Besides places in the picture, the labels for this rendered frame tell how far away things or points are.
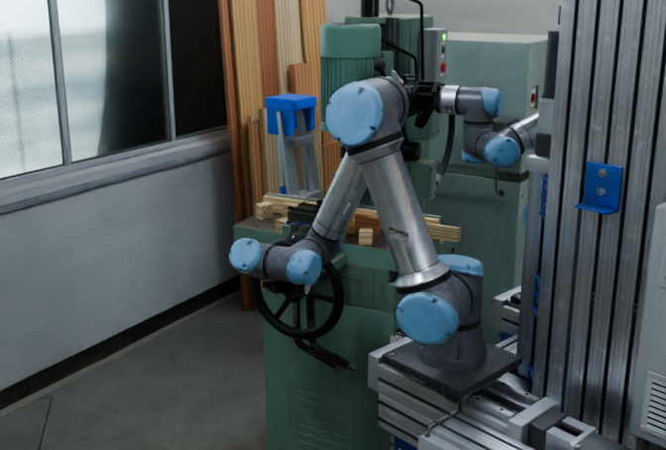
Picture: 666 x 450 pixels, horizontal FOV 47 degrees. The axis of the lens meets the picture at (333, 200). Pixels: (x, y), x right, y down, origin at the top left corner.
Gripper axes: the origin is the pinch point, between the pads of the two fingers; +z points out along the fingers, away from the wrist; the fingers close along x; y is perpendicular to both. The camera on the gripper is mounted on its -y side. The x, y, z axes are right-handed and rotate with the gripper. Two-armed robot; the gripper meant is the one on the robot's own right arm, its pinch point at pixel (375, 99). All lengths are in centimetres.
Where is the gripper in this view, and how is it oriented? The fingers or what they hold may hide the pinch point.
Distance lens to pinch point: 214.3
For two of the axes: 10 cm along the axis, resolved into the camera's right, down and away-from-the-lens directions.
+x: -3.2, 8.4, -4.4
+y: -3.1, -5.4, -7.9
